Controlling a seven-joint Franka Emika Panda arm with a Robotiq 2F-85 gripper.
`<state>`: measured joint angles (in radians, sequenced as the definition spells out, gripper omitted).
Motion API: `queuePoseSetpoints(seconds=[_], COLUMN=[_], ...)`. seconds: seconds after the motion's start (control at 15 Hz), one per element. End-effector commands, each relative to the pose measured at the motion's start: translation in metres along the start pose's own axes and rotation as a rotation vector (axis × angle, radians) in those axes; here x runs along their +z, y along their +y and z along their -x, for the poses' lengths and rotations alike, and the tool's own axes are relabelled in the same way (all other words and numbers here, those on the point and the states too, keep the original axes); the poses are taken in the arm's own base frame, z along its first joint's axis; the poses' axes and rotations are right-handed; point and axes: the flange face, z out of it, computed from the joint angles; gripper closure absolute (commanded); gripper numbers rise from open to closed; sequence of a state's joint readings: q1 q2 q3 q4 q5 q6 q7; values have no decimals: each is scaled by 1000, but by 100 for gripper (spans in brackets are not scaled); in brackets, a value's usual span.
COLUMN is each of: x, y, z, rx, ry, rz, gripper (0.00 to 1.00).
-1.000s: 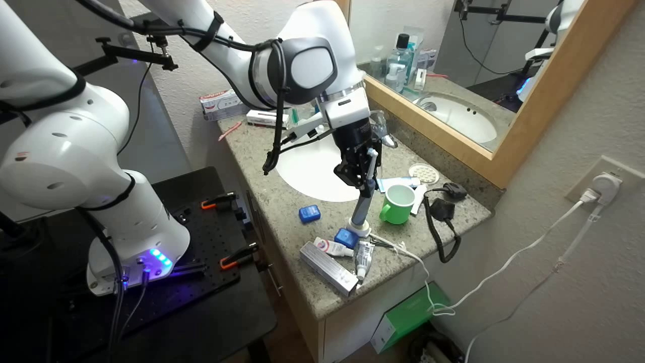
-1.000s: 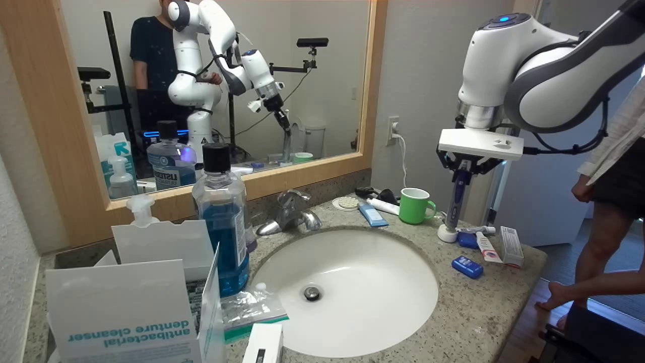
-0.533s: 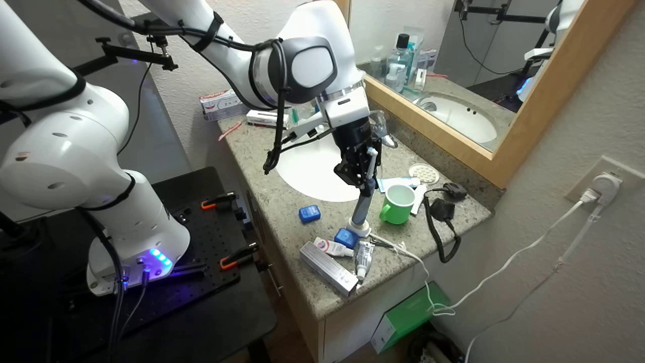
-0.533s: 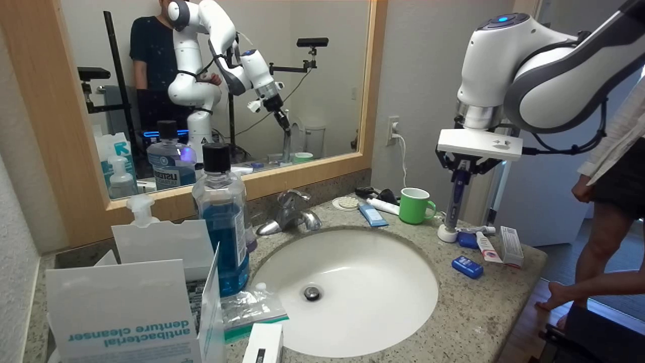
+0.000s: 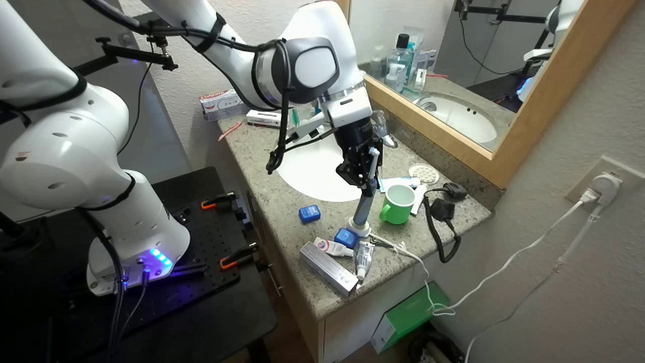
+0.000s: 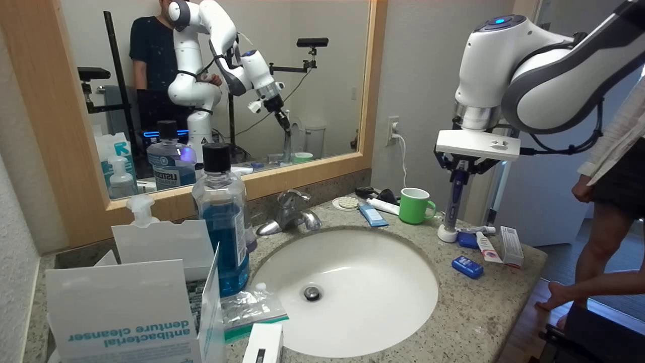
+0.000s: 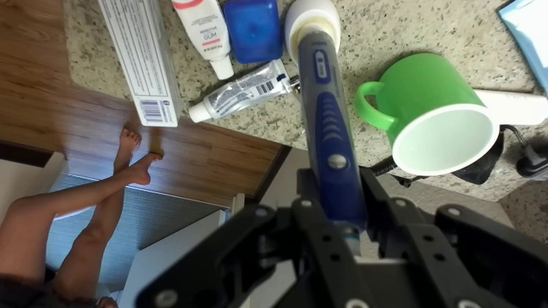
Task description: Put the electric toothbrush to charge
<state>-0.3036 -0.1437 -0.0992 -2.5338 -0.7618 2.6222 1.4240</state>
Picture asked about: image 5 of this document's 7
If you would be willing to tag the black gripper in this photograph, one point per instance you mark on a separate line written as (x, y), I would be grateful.
(356, 142)

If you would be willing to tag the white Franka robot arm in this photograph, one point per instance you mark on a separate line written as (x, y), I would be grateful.
(61, 153)

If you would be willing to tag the green toothbrush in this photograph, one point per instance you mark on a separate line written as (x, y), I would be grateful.
(296, 122)

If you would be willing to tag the pink toothbrush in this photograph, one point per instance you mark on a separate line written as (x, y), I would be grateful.
(233, 130)

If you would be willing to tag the chrome faucet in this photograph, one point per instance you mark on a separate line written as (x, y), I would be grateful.
(387, 136)

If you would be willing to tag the green mug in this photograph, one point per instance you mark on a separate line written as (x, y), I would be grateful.
(397, 206)

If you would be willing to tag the white sink basin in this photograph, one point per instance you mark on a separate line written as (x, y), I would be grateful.
(314, 176)

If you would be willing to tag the white round soap disc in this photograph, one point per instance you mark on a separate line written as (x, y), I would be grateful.
(425, 173)

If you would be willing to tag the blue square container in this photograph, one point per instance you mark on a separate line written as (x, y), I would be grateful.
(347, 238)

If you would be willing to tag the small blue floss container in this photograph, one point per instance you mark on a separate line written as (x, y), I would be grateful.
(310, 215)

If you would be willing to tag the small white pink tube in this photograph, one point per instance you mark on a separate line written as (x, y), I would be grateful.
(333, 251)

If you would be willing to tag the white toothpaste tube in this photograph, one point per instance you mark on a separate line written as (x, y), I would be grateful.
(363, 261)

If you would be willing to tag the orange black clamp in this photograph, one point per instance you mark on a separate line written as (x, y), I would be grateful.
(237, 258)
(218, 200)

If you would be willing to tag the green cardboard box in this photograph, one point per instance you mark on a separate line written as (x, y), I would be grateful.
(407, 315)

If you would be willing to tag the beige vanity cabinet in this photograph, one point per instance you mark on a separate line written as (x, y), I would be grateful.
(343, 330)

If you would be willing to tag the white toothpaste carton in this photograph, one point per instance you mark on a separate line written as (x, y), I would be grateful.
(218, 103)

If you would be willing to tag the wooden framed mirror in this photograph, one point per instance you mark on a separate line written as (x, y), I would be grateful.
(484, 61)

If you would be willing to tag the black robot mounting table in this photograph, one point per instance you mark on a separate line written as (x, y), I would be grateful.
(203, 303)

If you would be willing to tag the white power adapter plug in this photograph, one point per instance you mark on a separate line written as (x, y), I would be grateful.
(607, 186)

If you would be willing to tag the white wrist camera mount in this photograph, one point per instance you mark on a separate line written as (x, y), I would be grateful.
(349, 111)

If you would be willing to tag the beige wall outlet plate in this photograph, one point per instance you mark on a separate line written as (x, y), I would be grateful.
(627, 176)

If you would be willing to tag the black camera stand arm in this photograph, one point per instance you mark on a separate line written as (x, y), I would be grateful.
(122, 55)

